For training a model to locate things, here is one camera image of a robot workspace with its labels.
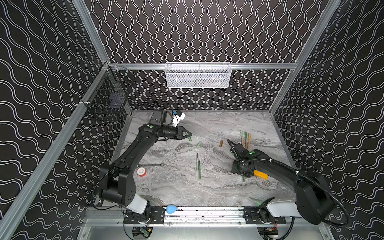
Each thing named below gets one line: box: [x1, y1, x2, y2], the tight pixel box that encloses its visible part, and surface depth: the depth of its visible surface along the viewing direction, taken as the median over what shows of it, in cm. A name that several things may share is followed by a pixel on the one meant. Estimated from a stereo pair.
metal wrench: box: [136, 163, 165, 168], surface depth 94 cm
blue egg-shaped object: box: [166, 204, 178, 214], surface depth 77 cm
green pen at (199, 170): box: [198, 160, 202, 180], surface depth 91 cm
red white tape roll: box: [136, 167, 147, 177], surface depth 89 cm
